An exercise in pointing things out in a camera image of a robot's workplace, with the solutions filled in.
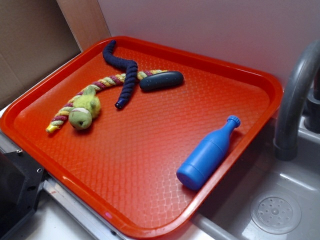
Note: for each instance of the dark green plastic pickle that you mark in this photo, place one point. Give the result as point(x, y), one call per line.
point(162, 80)

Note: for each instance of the red plastic tray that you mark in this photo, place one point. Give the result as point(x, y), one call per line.
point(124, 166)

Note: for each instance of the blue plastic bottle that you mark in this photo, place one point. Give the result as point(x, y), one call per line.
point(207, 155)

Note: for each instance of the light wooden board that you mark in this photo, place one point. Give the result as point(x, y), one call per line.
point(85, 20)

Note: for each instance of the grey plastic sink basin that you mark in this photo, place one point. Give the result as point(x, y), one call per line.
point(263, 198)

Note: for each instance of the grey toy faucet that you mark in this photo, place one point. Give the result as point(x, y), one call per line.
point(301, 94)

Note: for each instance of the brown cardboard panel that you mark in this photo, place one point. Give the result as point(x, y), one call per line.
point(35, 40)

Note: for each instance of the green plush rope toy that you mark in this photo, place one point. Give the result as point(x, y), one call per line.
point(85, 106)

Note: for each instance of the aluminium frame rail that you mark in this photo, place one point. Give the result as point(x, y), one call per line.
point(60, 215)

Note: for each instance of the black metal bracket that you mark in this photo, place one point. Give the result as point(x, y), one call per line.
point(21, 181)

